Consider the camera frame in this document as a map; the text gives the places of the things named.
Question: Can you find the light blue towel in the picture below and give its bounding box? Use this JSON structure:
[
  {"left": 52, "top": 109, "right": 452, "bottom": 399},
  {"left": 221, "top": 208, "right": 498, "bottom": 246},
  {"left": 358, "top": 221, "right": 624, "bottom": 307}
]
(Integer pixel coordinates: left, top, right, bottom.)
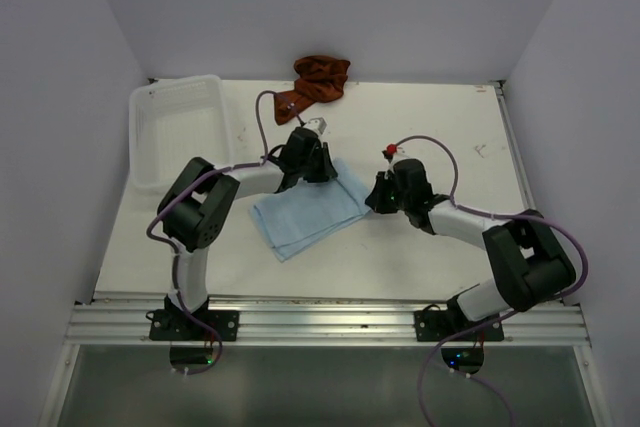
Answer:
[{"left": 249, "top": 159, "right": 370, "bottom": 262}]

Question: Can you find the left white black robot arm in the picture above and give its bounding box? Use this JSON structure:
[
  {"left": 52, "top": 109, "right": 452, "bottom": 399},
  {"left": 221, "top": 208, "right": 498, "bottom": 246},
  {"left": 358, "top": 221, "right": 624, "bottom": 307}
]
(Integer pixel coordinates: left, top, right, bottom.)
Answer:
[{"left": 147, "top": 119, "right": 337, "bottom": 340}]

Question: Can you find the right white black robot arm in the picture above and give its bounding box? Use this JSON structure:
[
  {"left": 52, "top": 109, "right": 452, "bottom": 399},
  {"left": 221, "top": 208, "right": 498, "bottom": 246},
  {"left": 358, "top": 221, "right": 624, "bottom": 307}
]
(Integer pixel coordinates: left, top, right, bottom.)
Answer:
[{"left": 365, "top": 155, "right": 576, "bottom": 340}]

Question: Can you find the brown rust towel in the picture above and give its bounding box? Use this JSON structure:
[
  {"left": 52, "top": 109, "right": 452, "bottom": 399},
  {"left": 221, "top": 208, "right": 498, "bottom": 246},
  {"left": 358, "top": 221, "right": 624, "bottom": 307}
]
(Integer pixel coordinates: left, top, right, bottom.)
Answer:
[{"left": 274, "top": 55, "right": 351, "bottom": 125}]

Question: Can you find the white perforated plastic basket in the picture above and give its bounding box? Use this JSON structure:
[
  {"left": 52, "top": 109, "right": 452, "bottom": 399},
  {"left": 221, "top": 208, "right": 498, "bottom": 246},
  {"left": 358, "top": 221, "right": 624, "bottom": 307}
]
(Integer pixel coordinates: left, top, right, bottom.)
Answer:
[{"left": 129, "top": 75, "right": 234, "bottom": 194}]

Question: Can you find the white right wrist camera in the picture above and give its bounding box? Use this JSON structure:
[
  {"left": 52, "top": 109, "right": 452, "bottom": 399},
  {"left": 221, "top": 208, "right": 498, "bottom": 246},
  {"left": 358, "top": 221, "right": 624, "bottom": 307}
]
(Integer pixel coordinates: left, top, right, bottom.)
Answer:
[{"left": 382, "top": 143, "right": 410, "bottom": 171}]

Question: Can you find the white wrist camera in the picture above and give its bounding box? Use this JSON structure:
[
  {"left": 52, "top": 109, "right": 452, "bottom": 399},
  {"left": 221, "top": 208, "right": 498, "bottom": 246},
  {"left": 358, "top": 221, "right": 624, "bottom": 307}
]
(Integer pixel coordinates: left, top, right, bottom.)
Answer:
[
  {"left": 304, "top": 117, "right": 327, "bottom": 137},
  {"left": 382, "top": 143, "right": 410, "bottom": 171}
]

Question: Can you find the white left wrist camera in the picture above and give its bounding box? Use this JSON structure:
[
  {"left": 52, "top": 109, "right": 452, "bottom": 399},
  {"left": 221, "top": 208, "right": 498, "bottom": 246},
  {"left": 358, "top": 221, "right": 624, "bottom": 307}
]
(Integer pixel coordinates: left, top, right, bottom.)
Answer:
[{"left": 304, "top": 117, "right": 327, "bottom": 137}]

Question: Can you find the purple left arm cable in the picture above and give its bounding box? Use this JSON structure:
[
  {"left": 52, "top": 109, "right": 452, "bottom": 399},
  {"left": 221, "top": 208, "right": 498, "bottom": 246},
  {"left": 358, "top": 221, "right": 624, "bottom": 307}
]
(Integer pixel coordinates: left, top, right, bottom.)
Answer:
[{"left": 146, "top": 89, "right": 314, "bottom": 373}]

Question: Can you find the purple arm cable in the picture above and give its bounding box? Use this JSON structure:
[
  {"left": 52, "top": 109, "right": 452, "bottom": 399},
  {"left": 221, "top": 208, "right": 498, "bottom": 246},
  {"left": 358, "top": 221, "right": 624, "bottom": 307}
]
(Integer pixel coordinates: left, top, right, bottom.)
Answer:
[
  {"left": 394, "top": 134, "right": 590, "bottom": 427},
  {"left": 146, "top": 89, "right": 314, "bottom": 373}
]

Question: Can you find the aluminium right side rail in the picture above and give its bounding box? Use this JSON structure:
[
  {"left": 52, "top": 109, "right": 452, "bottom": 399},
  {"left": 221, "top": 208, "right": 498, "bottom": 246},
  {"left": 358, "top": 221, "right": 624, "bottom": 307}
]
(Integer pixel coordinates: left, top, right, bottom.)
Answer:
[{"left": 492, "top": 80, "right": 566, "bottom": 306}]

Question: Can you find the aluminium rail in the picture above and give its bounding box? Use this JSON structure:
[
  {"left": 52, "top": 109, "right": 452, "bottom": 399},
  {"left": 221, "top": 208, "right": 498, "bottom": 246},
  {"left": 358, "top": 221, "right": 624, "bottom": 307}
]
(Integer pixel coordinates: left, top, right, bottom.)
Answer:
[
  {"left": 492, "top": 80, "right": 566, "bottom": 306},
  {"left": 64, "top": 296, "right": 590, "bottom": 347}
]

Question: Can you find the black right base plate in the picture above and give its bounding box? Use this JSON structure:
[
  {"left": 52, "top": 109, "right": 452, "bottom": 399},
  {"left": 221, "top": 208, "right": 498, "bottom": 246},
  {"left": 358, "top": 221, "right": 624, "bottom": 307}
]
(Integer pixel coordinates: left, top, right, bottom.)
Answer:
[{"left": 413, "top": 304, "right": 505, "bottom": 342}]

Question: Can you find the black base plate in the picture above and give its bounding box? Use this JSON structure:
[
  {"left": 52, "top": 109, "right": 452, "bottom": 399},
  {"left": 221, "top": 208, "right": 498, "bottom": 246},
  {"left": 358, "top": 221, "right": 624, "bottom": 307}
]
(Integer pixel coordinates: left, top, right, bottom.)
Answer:
[
  {"left": 145, "top": 309, "right": 240, "bottom": 342},
  {"left": 413, "top": 304, "right": 505, "bottom": 342}
]

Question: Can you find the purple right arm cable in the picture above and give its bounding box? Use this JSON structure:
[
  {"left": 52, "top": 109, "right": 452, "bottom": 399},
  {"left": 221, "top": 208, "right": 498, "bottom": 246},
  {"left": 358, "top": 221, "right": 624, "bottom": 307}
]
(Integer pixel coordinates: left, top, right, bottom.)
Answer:
[{"left": 394, "top": 134, "right": 590, "bottom": 427}]

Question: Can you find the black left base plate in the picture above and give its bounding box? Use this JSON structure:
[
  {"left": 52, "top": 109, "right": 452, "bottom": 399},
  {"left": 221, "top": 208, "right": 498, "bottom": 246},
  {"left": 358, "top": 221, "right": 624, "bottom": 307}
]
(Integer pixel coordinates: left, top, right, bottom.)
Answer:
[{"left": 145, "top": 309, "right": 240, "bottom": 342}]

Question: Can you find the aluminium front rail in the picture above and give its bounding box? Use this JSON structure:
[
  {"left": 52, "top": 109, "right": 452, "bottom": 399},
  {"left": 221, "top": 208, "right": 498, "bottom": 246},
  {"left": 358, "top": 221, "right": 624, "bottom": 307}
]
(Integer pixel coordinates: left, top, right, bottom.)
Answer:
[{"left": 64, "top": 296, "right": 590, "bottom": 347}]

